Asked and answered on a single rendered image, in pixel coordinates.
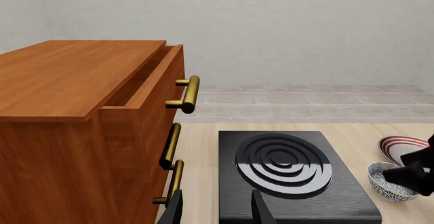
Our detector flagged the wooden cabinet drawer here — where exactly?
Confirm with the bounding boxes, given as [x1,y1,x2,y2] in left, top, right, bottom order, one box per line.
[98,43,186,185]

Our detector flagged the wooden cabinet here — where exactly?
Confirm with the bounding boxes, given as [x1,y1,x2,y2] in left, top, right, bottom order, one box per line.
[0,39,177,224]

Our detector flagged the black patterned bowl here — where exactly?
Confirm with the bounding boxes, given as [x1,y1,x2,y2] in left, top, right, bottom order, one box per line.
[367,161,422,203]

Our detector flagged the brass drawer handle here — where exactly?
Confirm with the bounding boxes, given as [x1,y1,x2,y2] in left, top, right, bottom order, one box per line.
[152,159,185,206]
[159,122,182,171]
[165,75,201,114]

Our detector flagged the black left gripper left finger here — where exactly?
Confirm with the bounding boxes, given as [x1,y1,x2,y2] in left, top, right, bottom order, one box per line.
[155,189,184,224]

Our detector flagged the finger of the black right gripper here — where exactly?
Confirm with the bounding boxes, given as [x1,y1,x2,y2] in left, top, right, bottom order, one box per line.
[382,166,434,198]
[399,131,434,168]

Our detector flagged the white plate with red rings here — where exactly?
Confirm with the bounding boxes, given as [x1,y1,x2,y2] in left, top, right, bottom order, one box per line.
[377,134,430,168]

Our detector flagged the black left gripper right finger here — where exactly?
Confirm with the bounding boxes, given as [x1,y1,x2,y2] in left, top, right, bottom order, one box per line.
[251,189,277,224]

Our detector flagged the flat black stove plate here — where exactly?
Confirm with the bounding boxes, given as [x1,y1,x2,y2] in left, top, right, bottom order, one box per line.
[218,130,383,224]

